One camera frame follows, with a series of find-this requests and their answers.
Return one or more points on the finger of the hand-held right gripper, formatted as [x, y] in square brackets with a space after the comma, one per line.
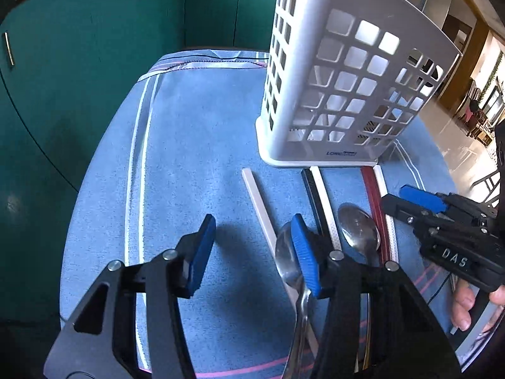
[418, 197]
[398, 205]

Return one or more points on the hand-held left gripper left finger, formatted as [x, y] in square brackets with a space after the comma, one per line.
[199, 252]

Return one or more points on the metal spoon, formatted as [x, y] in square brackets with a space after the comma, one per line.
[357, 229]
[286, 260]

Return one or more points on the black chopstick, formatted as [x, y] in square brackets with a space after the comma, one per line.
[311, 193]

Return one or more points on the green lower kitchen cabinets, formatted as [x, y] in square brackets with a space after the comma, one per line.
[79, 87]

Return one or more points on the beige chopstick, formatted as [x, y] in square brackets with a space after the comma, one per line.
[256, 197]

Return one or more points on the person's right hand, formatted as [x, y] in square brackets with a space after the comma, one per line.
[461, 306]

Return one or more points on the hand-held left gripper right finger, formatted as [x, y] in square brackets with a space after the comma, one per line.
[305, 252]

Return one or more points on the blue striped cloth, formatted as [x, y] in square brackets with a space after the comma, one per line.
[197, 146]

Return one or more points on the white plastic utensil basket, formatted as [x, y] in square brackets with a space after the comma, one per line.
[311, 8]

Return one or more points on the colourful hanging clothes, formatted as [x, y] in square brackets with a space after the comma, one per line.
[475, 112]

